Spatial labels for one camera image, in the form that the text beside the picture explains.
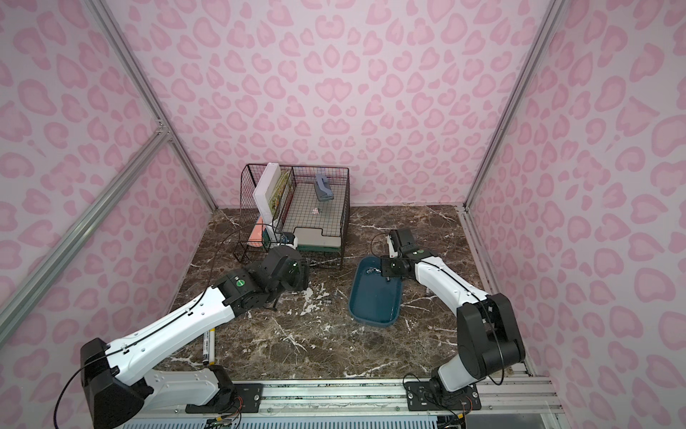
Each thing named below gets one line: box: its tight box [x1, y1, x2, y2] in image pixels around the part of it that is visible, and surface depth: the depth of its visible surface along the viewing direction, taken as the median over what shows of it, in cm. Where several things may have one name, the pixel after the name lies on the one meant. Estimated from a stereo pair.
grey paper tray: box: [283, 182, 347, 247], surface depth 97 cm
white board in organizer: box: [252, 162, 282, 227], surface depth 95 cm
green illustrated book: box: [267, 168, 293, 220], surface depth 97 cm
